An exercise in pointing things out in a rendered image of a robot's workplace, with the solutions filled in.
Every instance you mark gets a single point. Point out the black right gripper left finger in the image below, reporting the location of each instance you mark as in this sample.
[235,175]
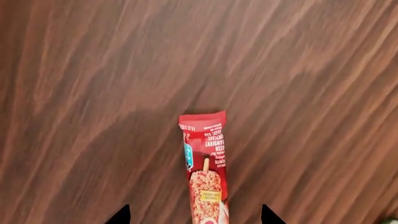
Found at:
[122,216]

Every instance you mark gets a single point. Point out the red strawberry dessert bar wrapper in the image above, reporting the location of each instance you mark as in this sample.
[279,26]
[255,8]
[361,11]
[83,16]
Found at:
[205,163]

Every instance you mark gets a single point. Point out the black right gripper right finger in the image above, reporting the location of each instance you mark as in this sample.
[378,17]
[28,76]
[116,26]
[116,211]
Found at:
[270,217]

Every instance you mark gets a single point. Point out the green and white object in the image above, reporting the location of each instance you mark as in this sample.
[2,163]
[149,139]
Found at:
[391,221]

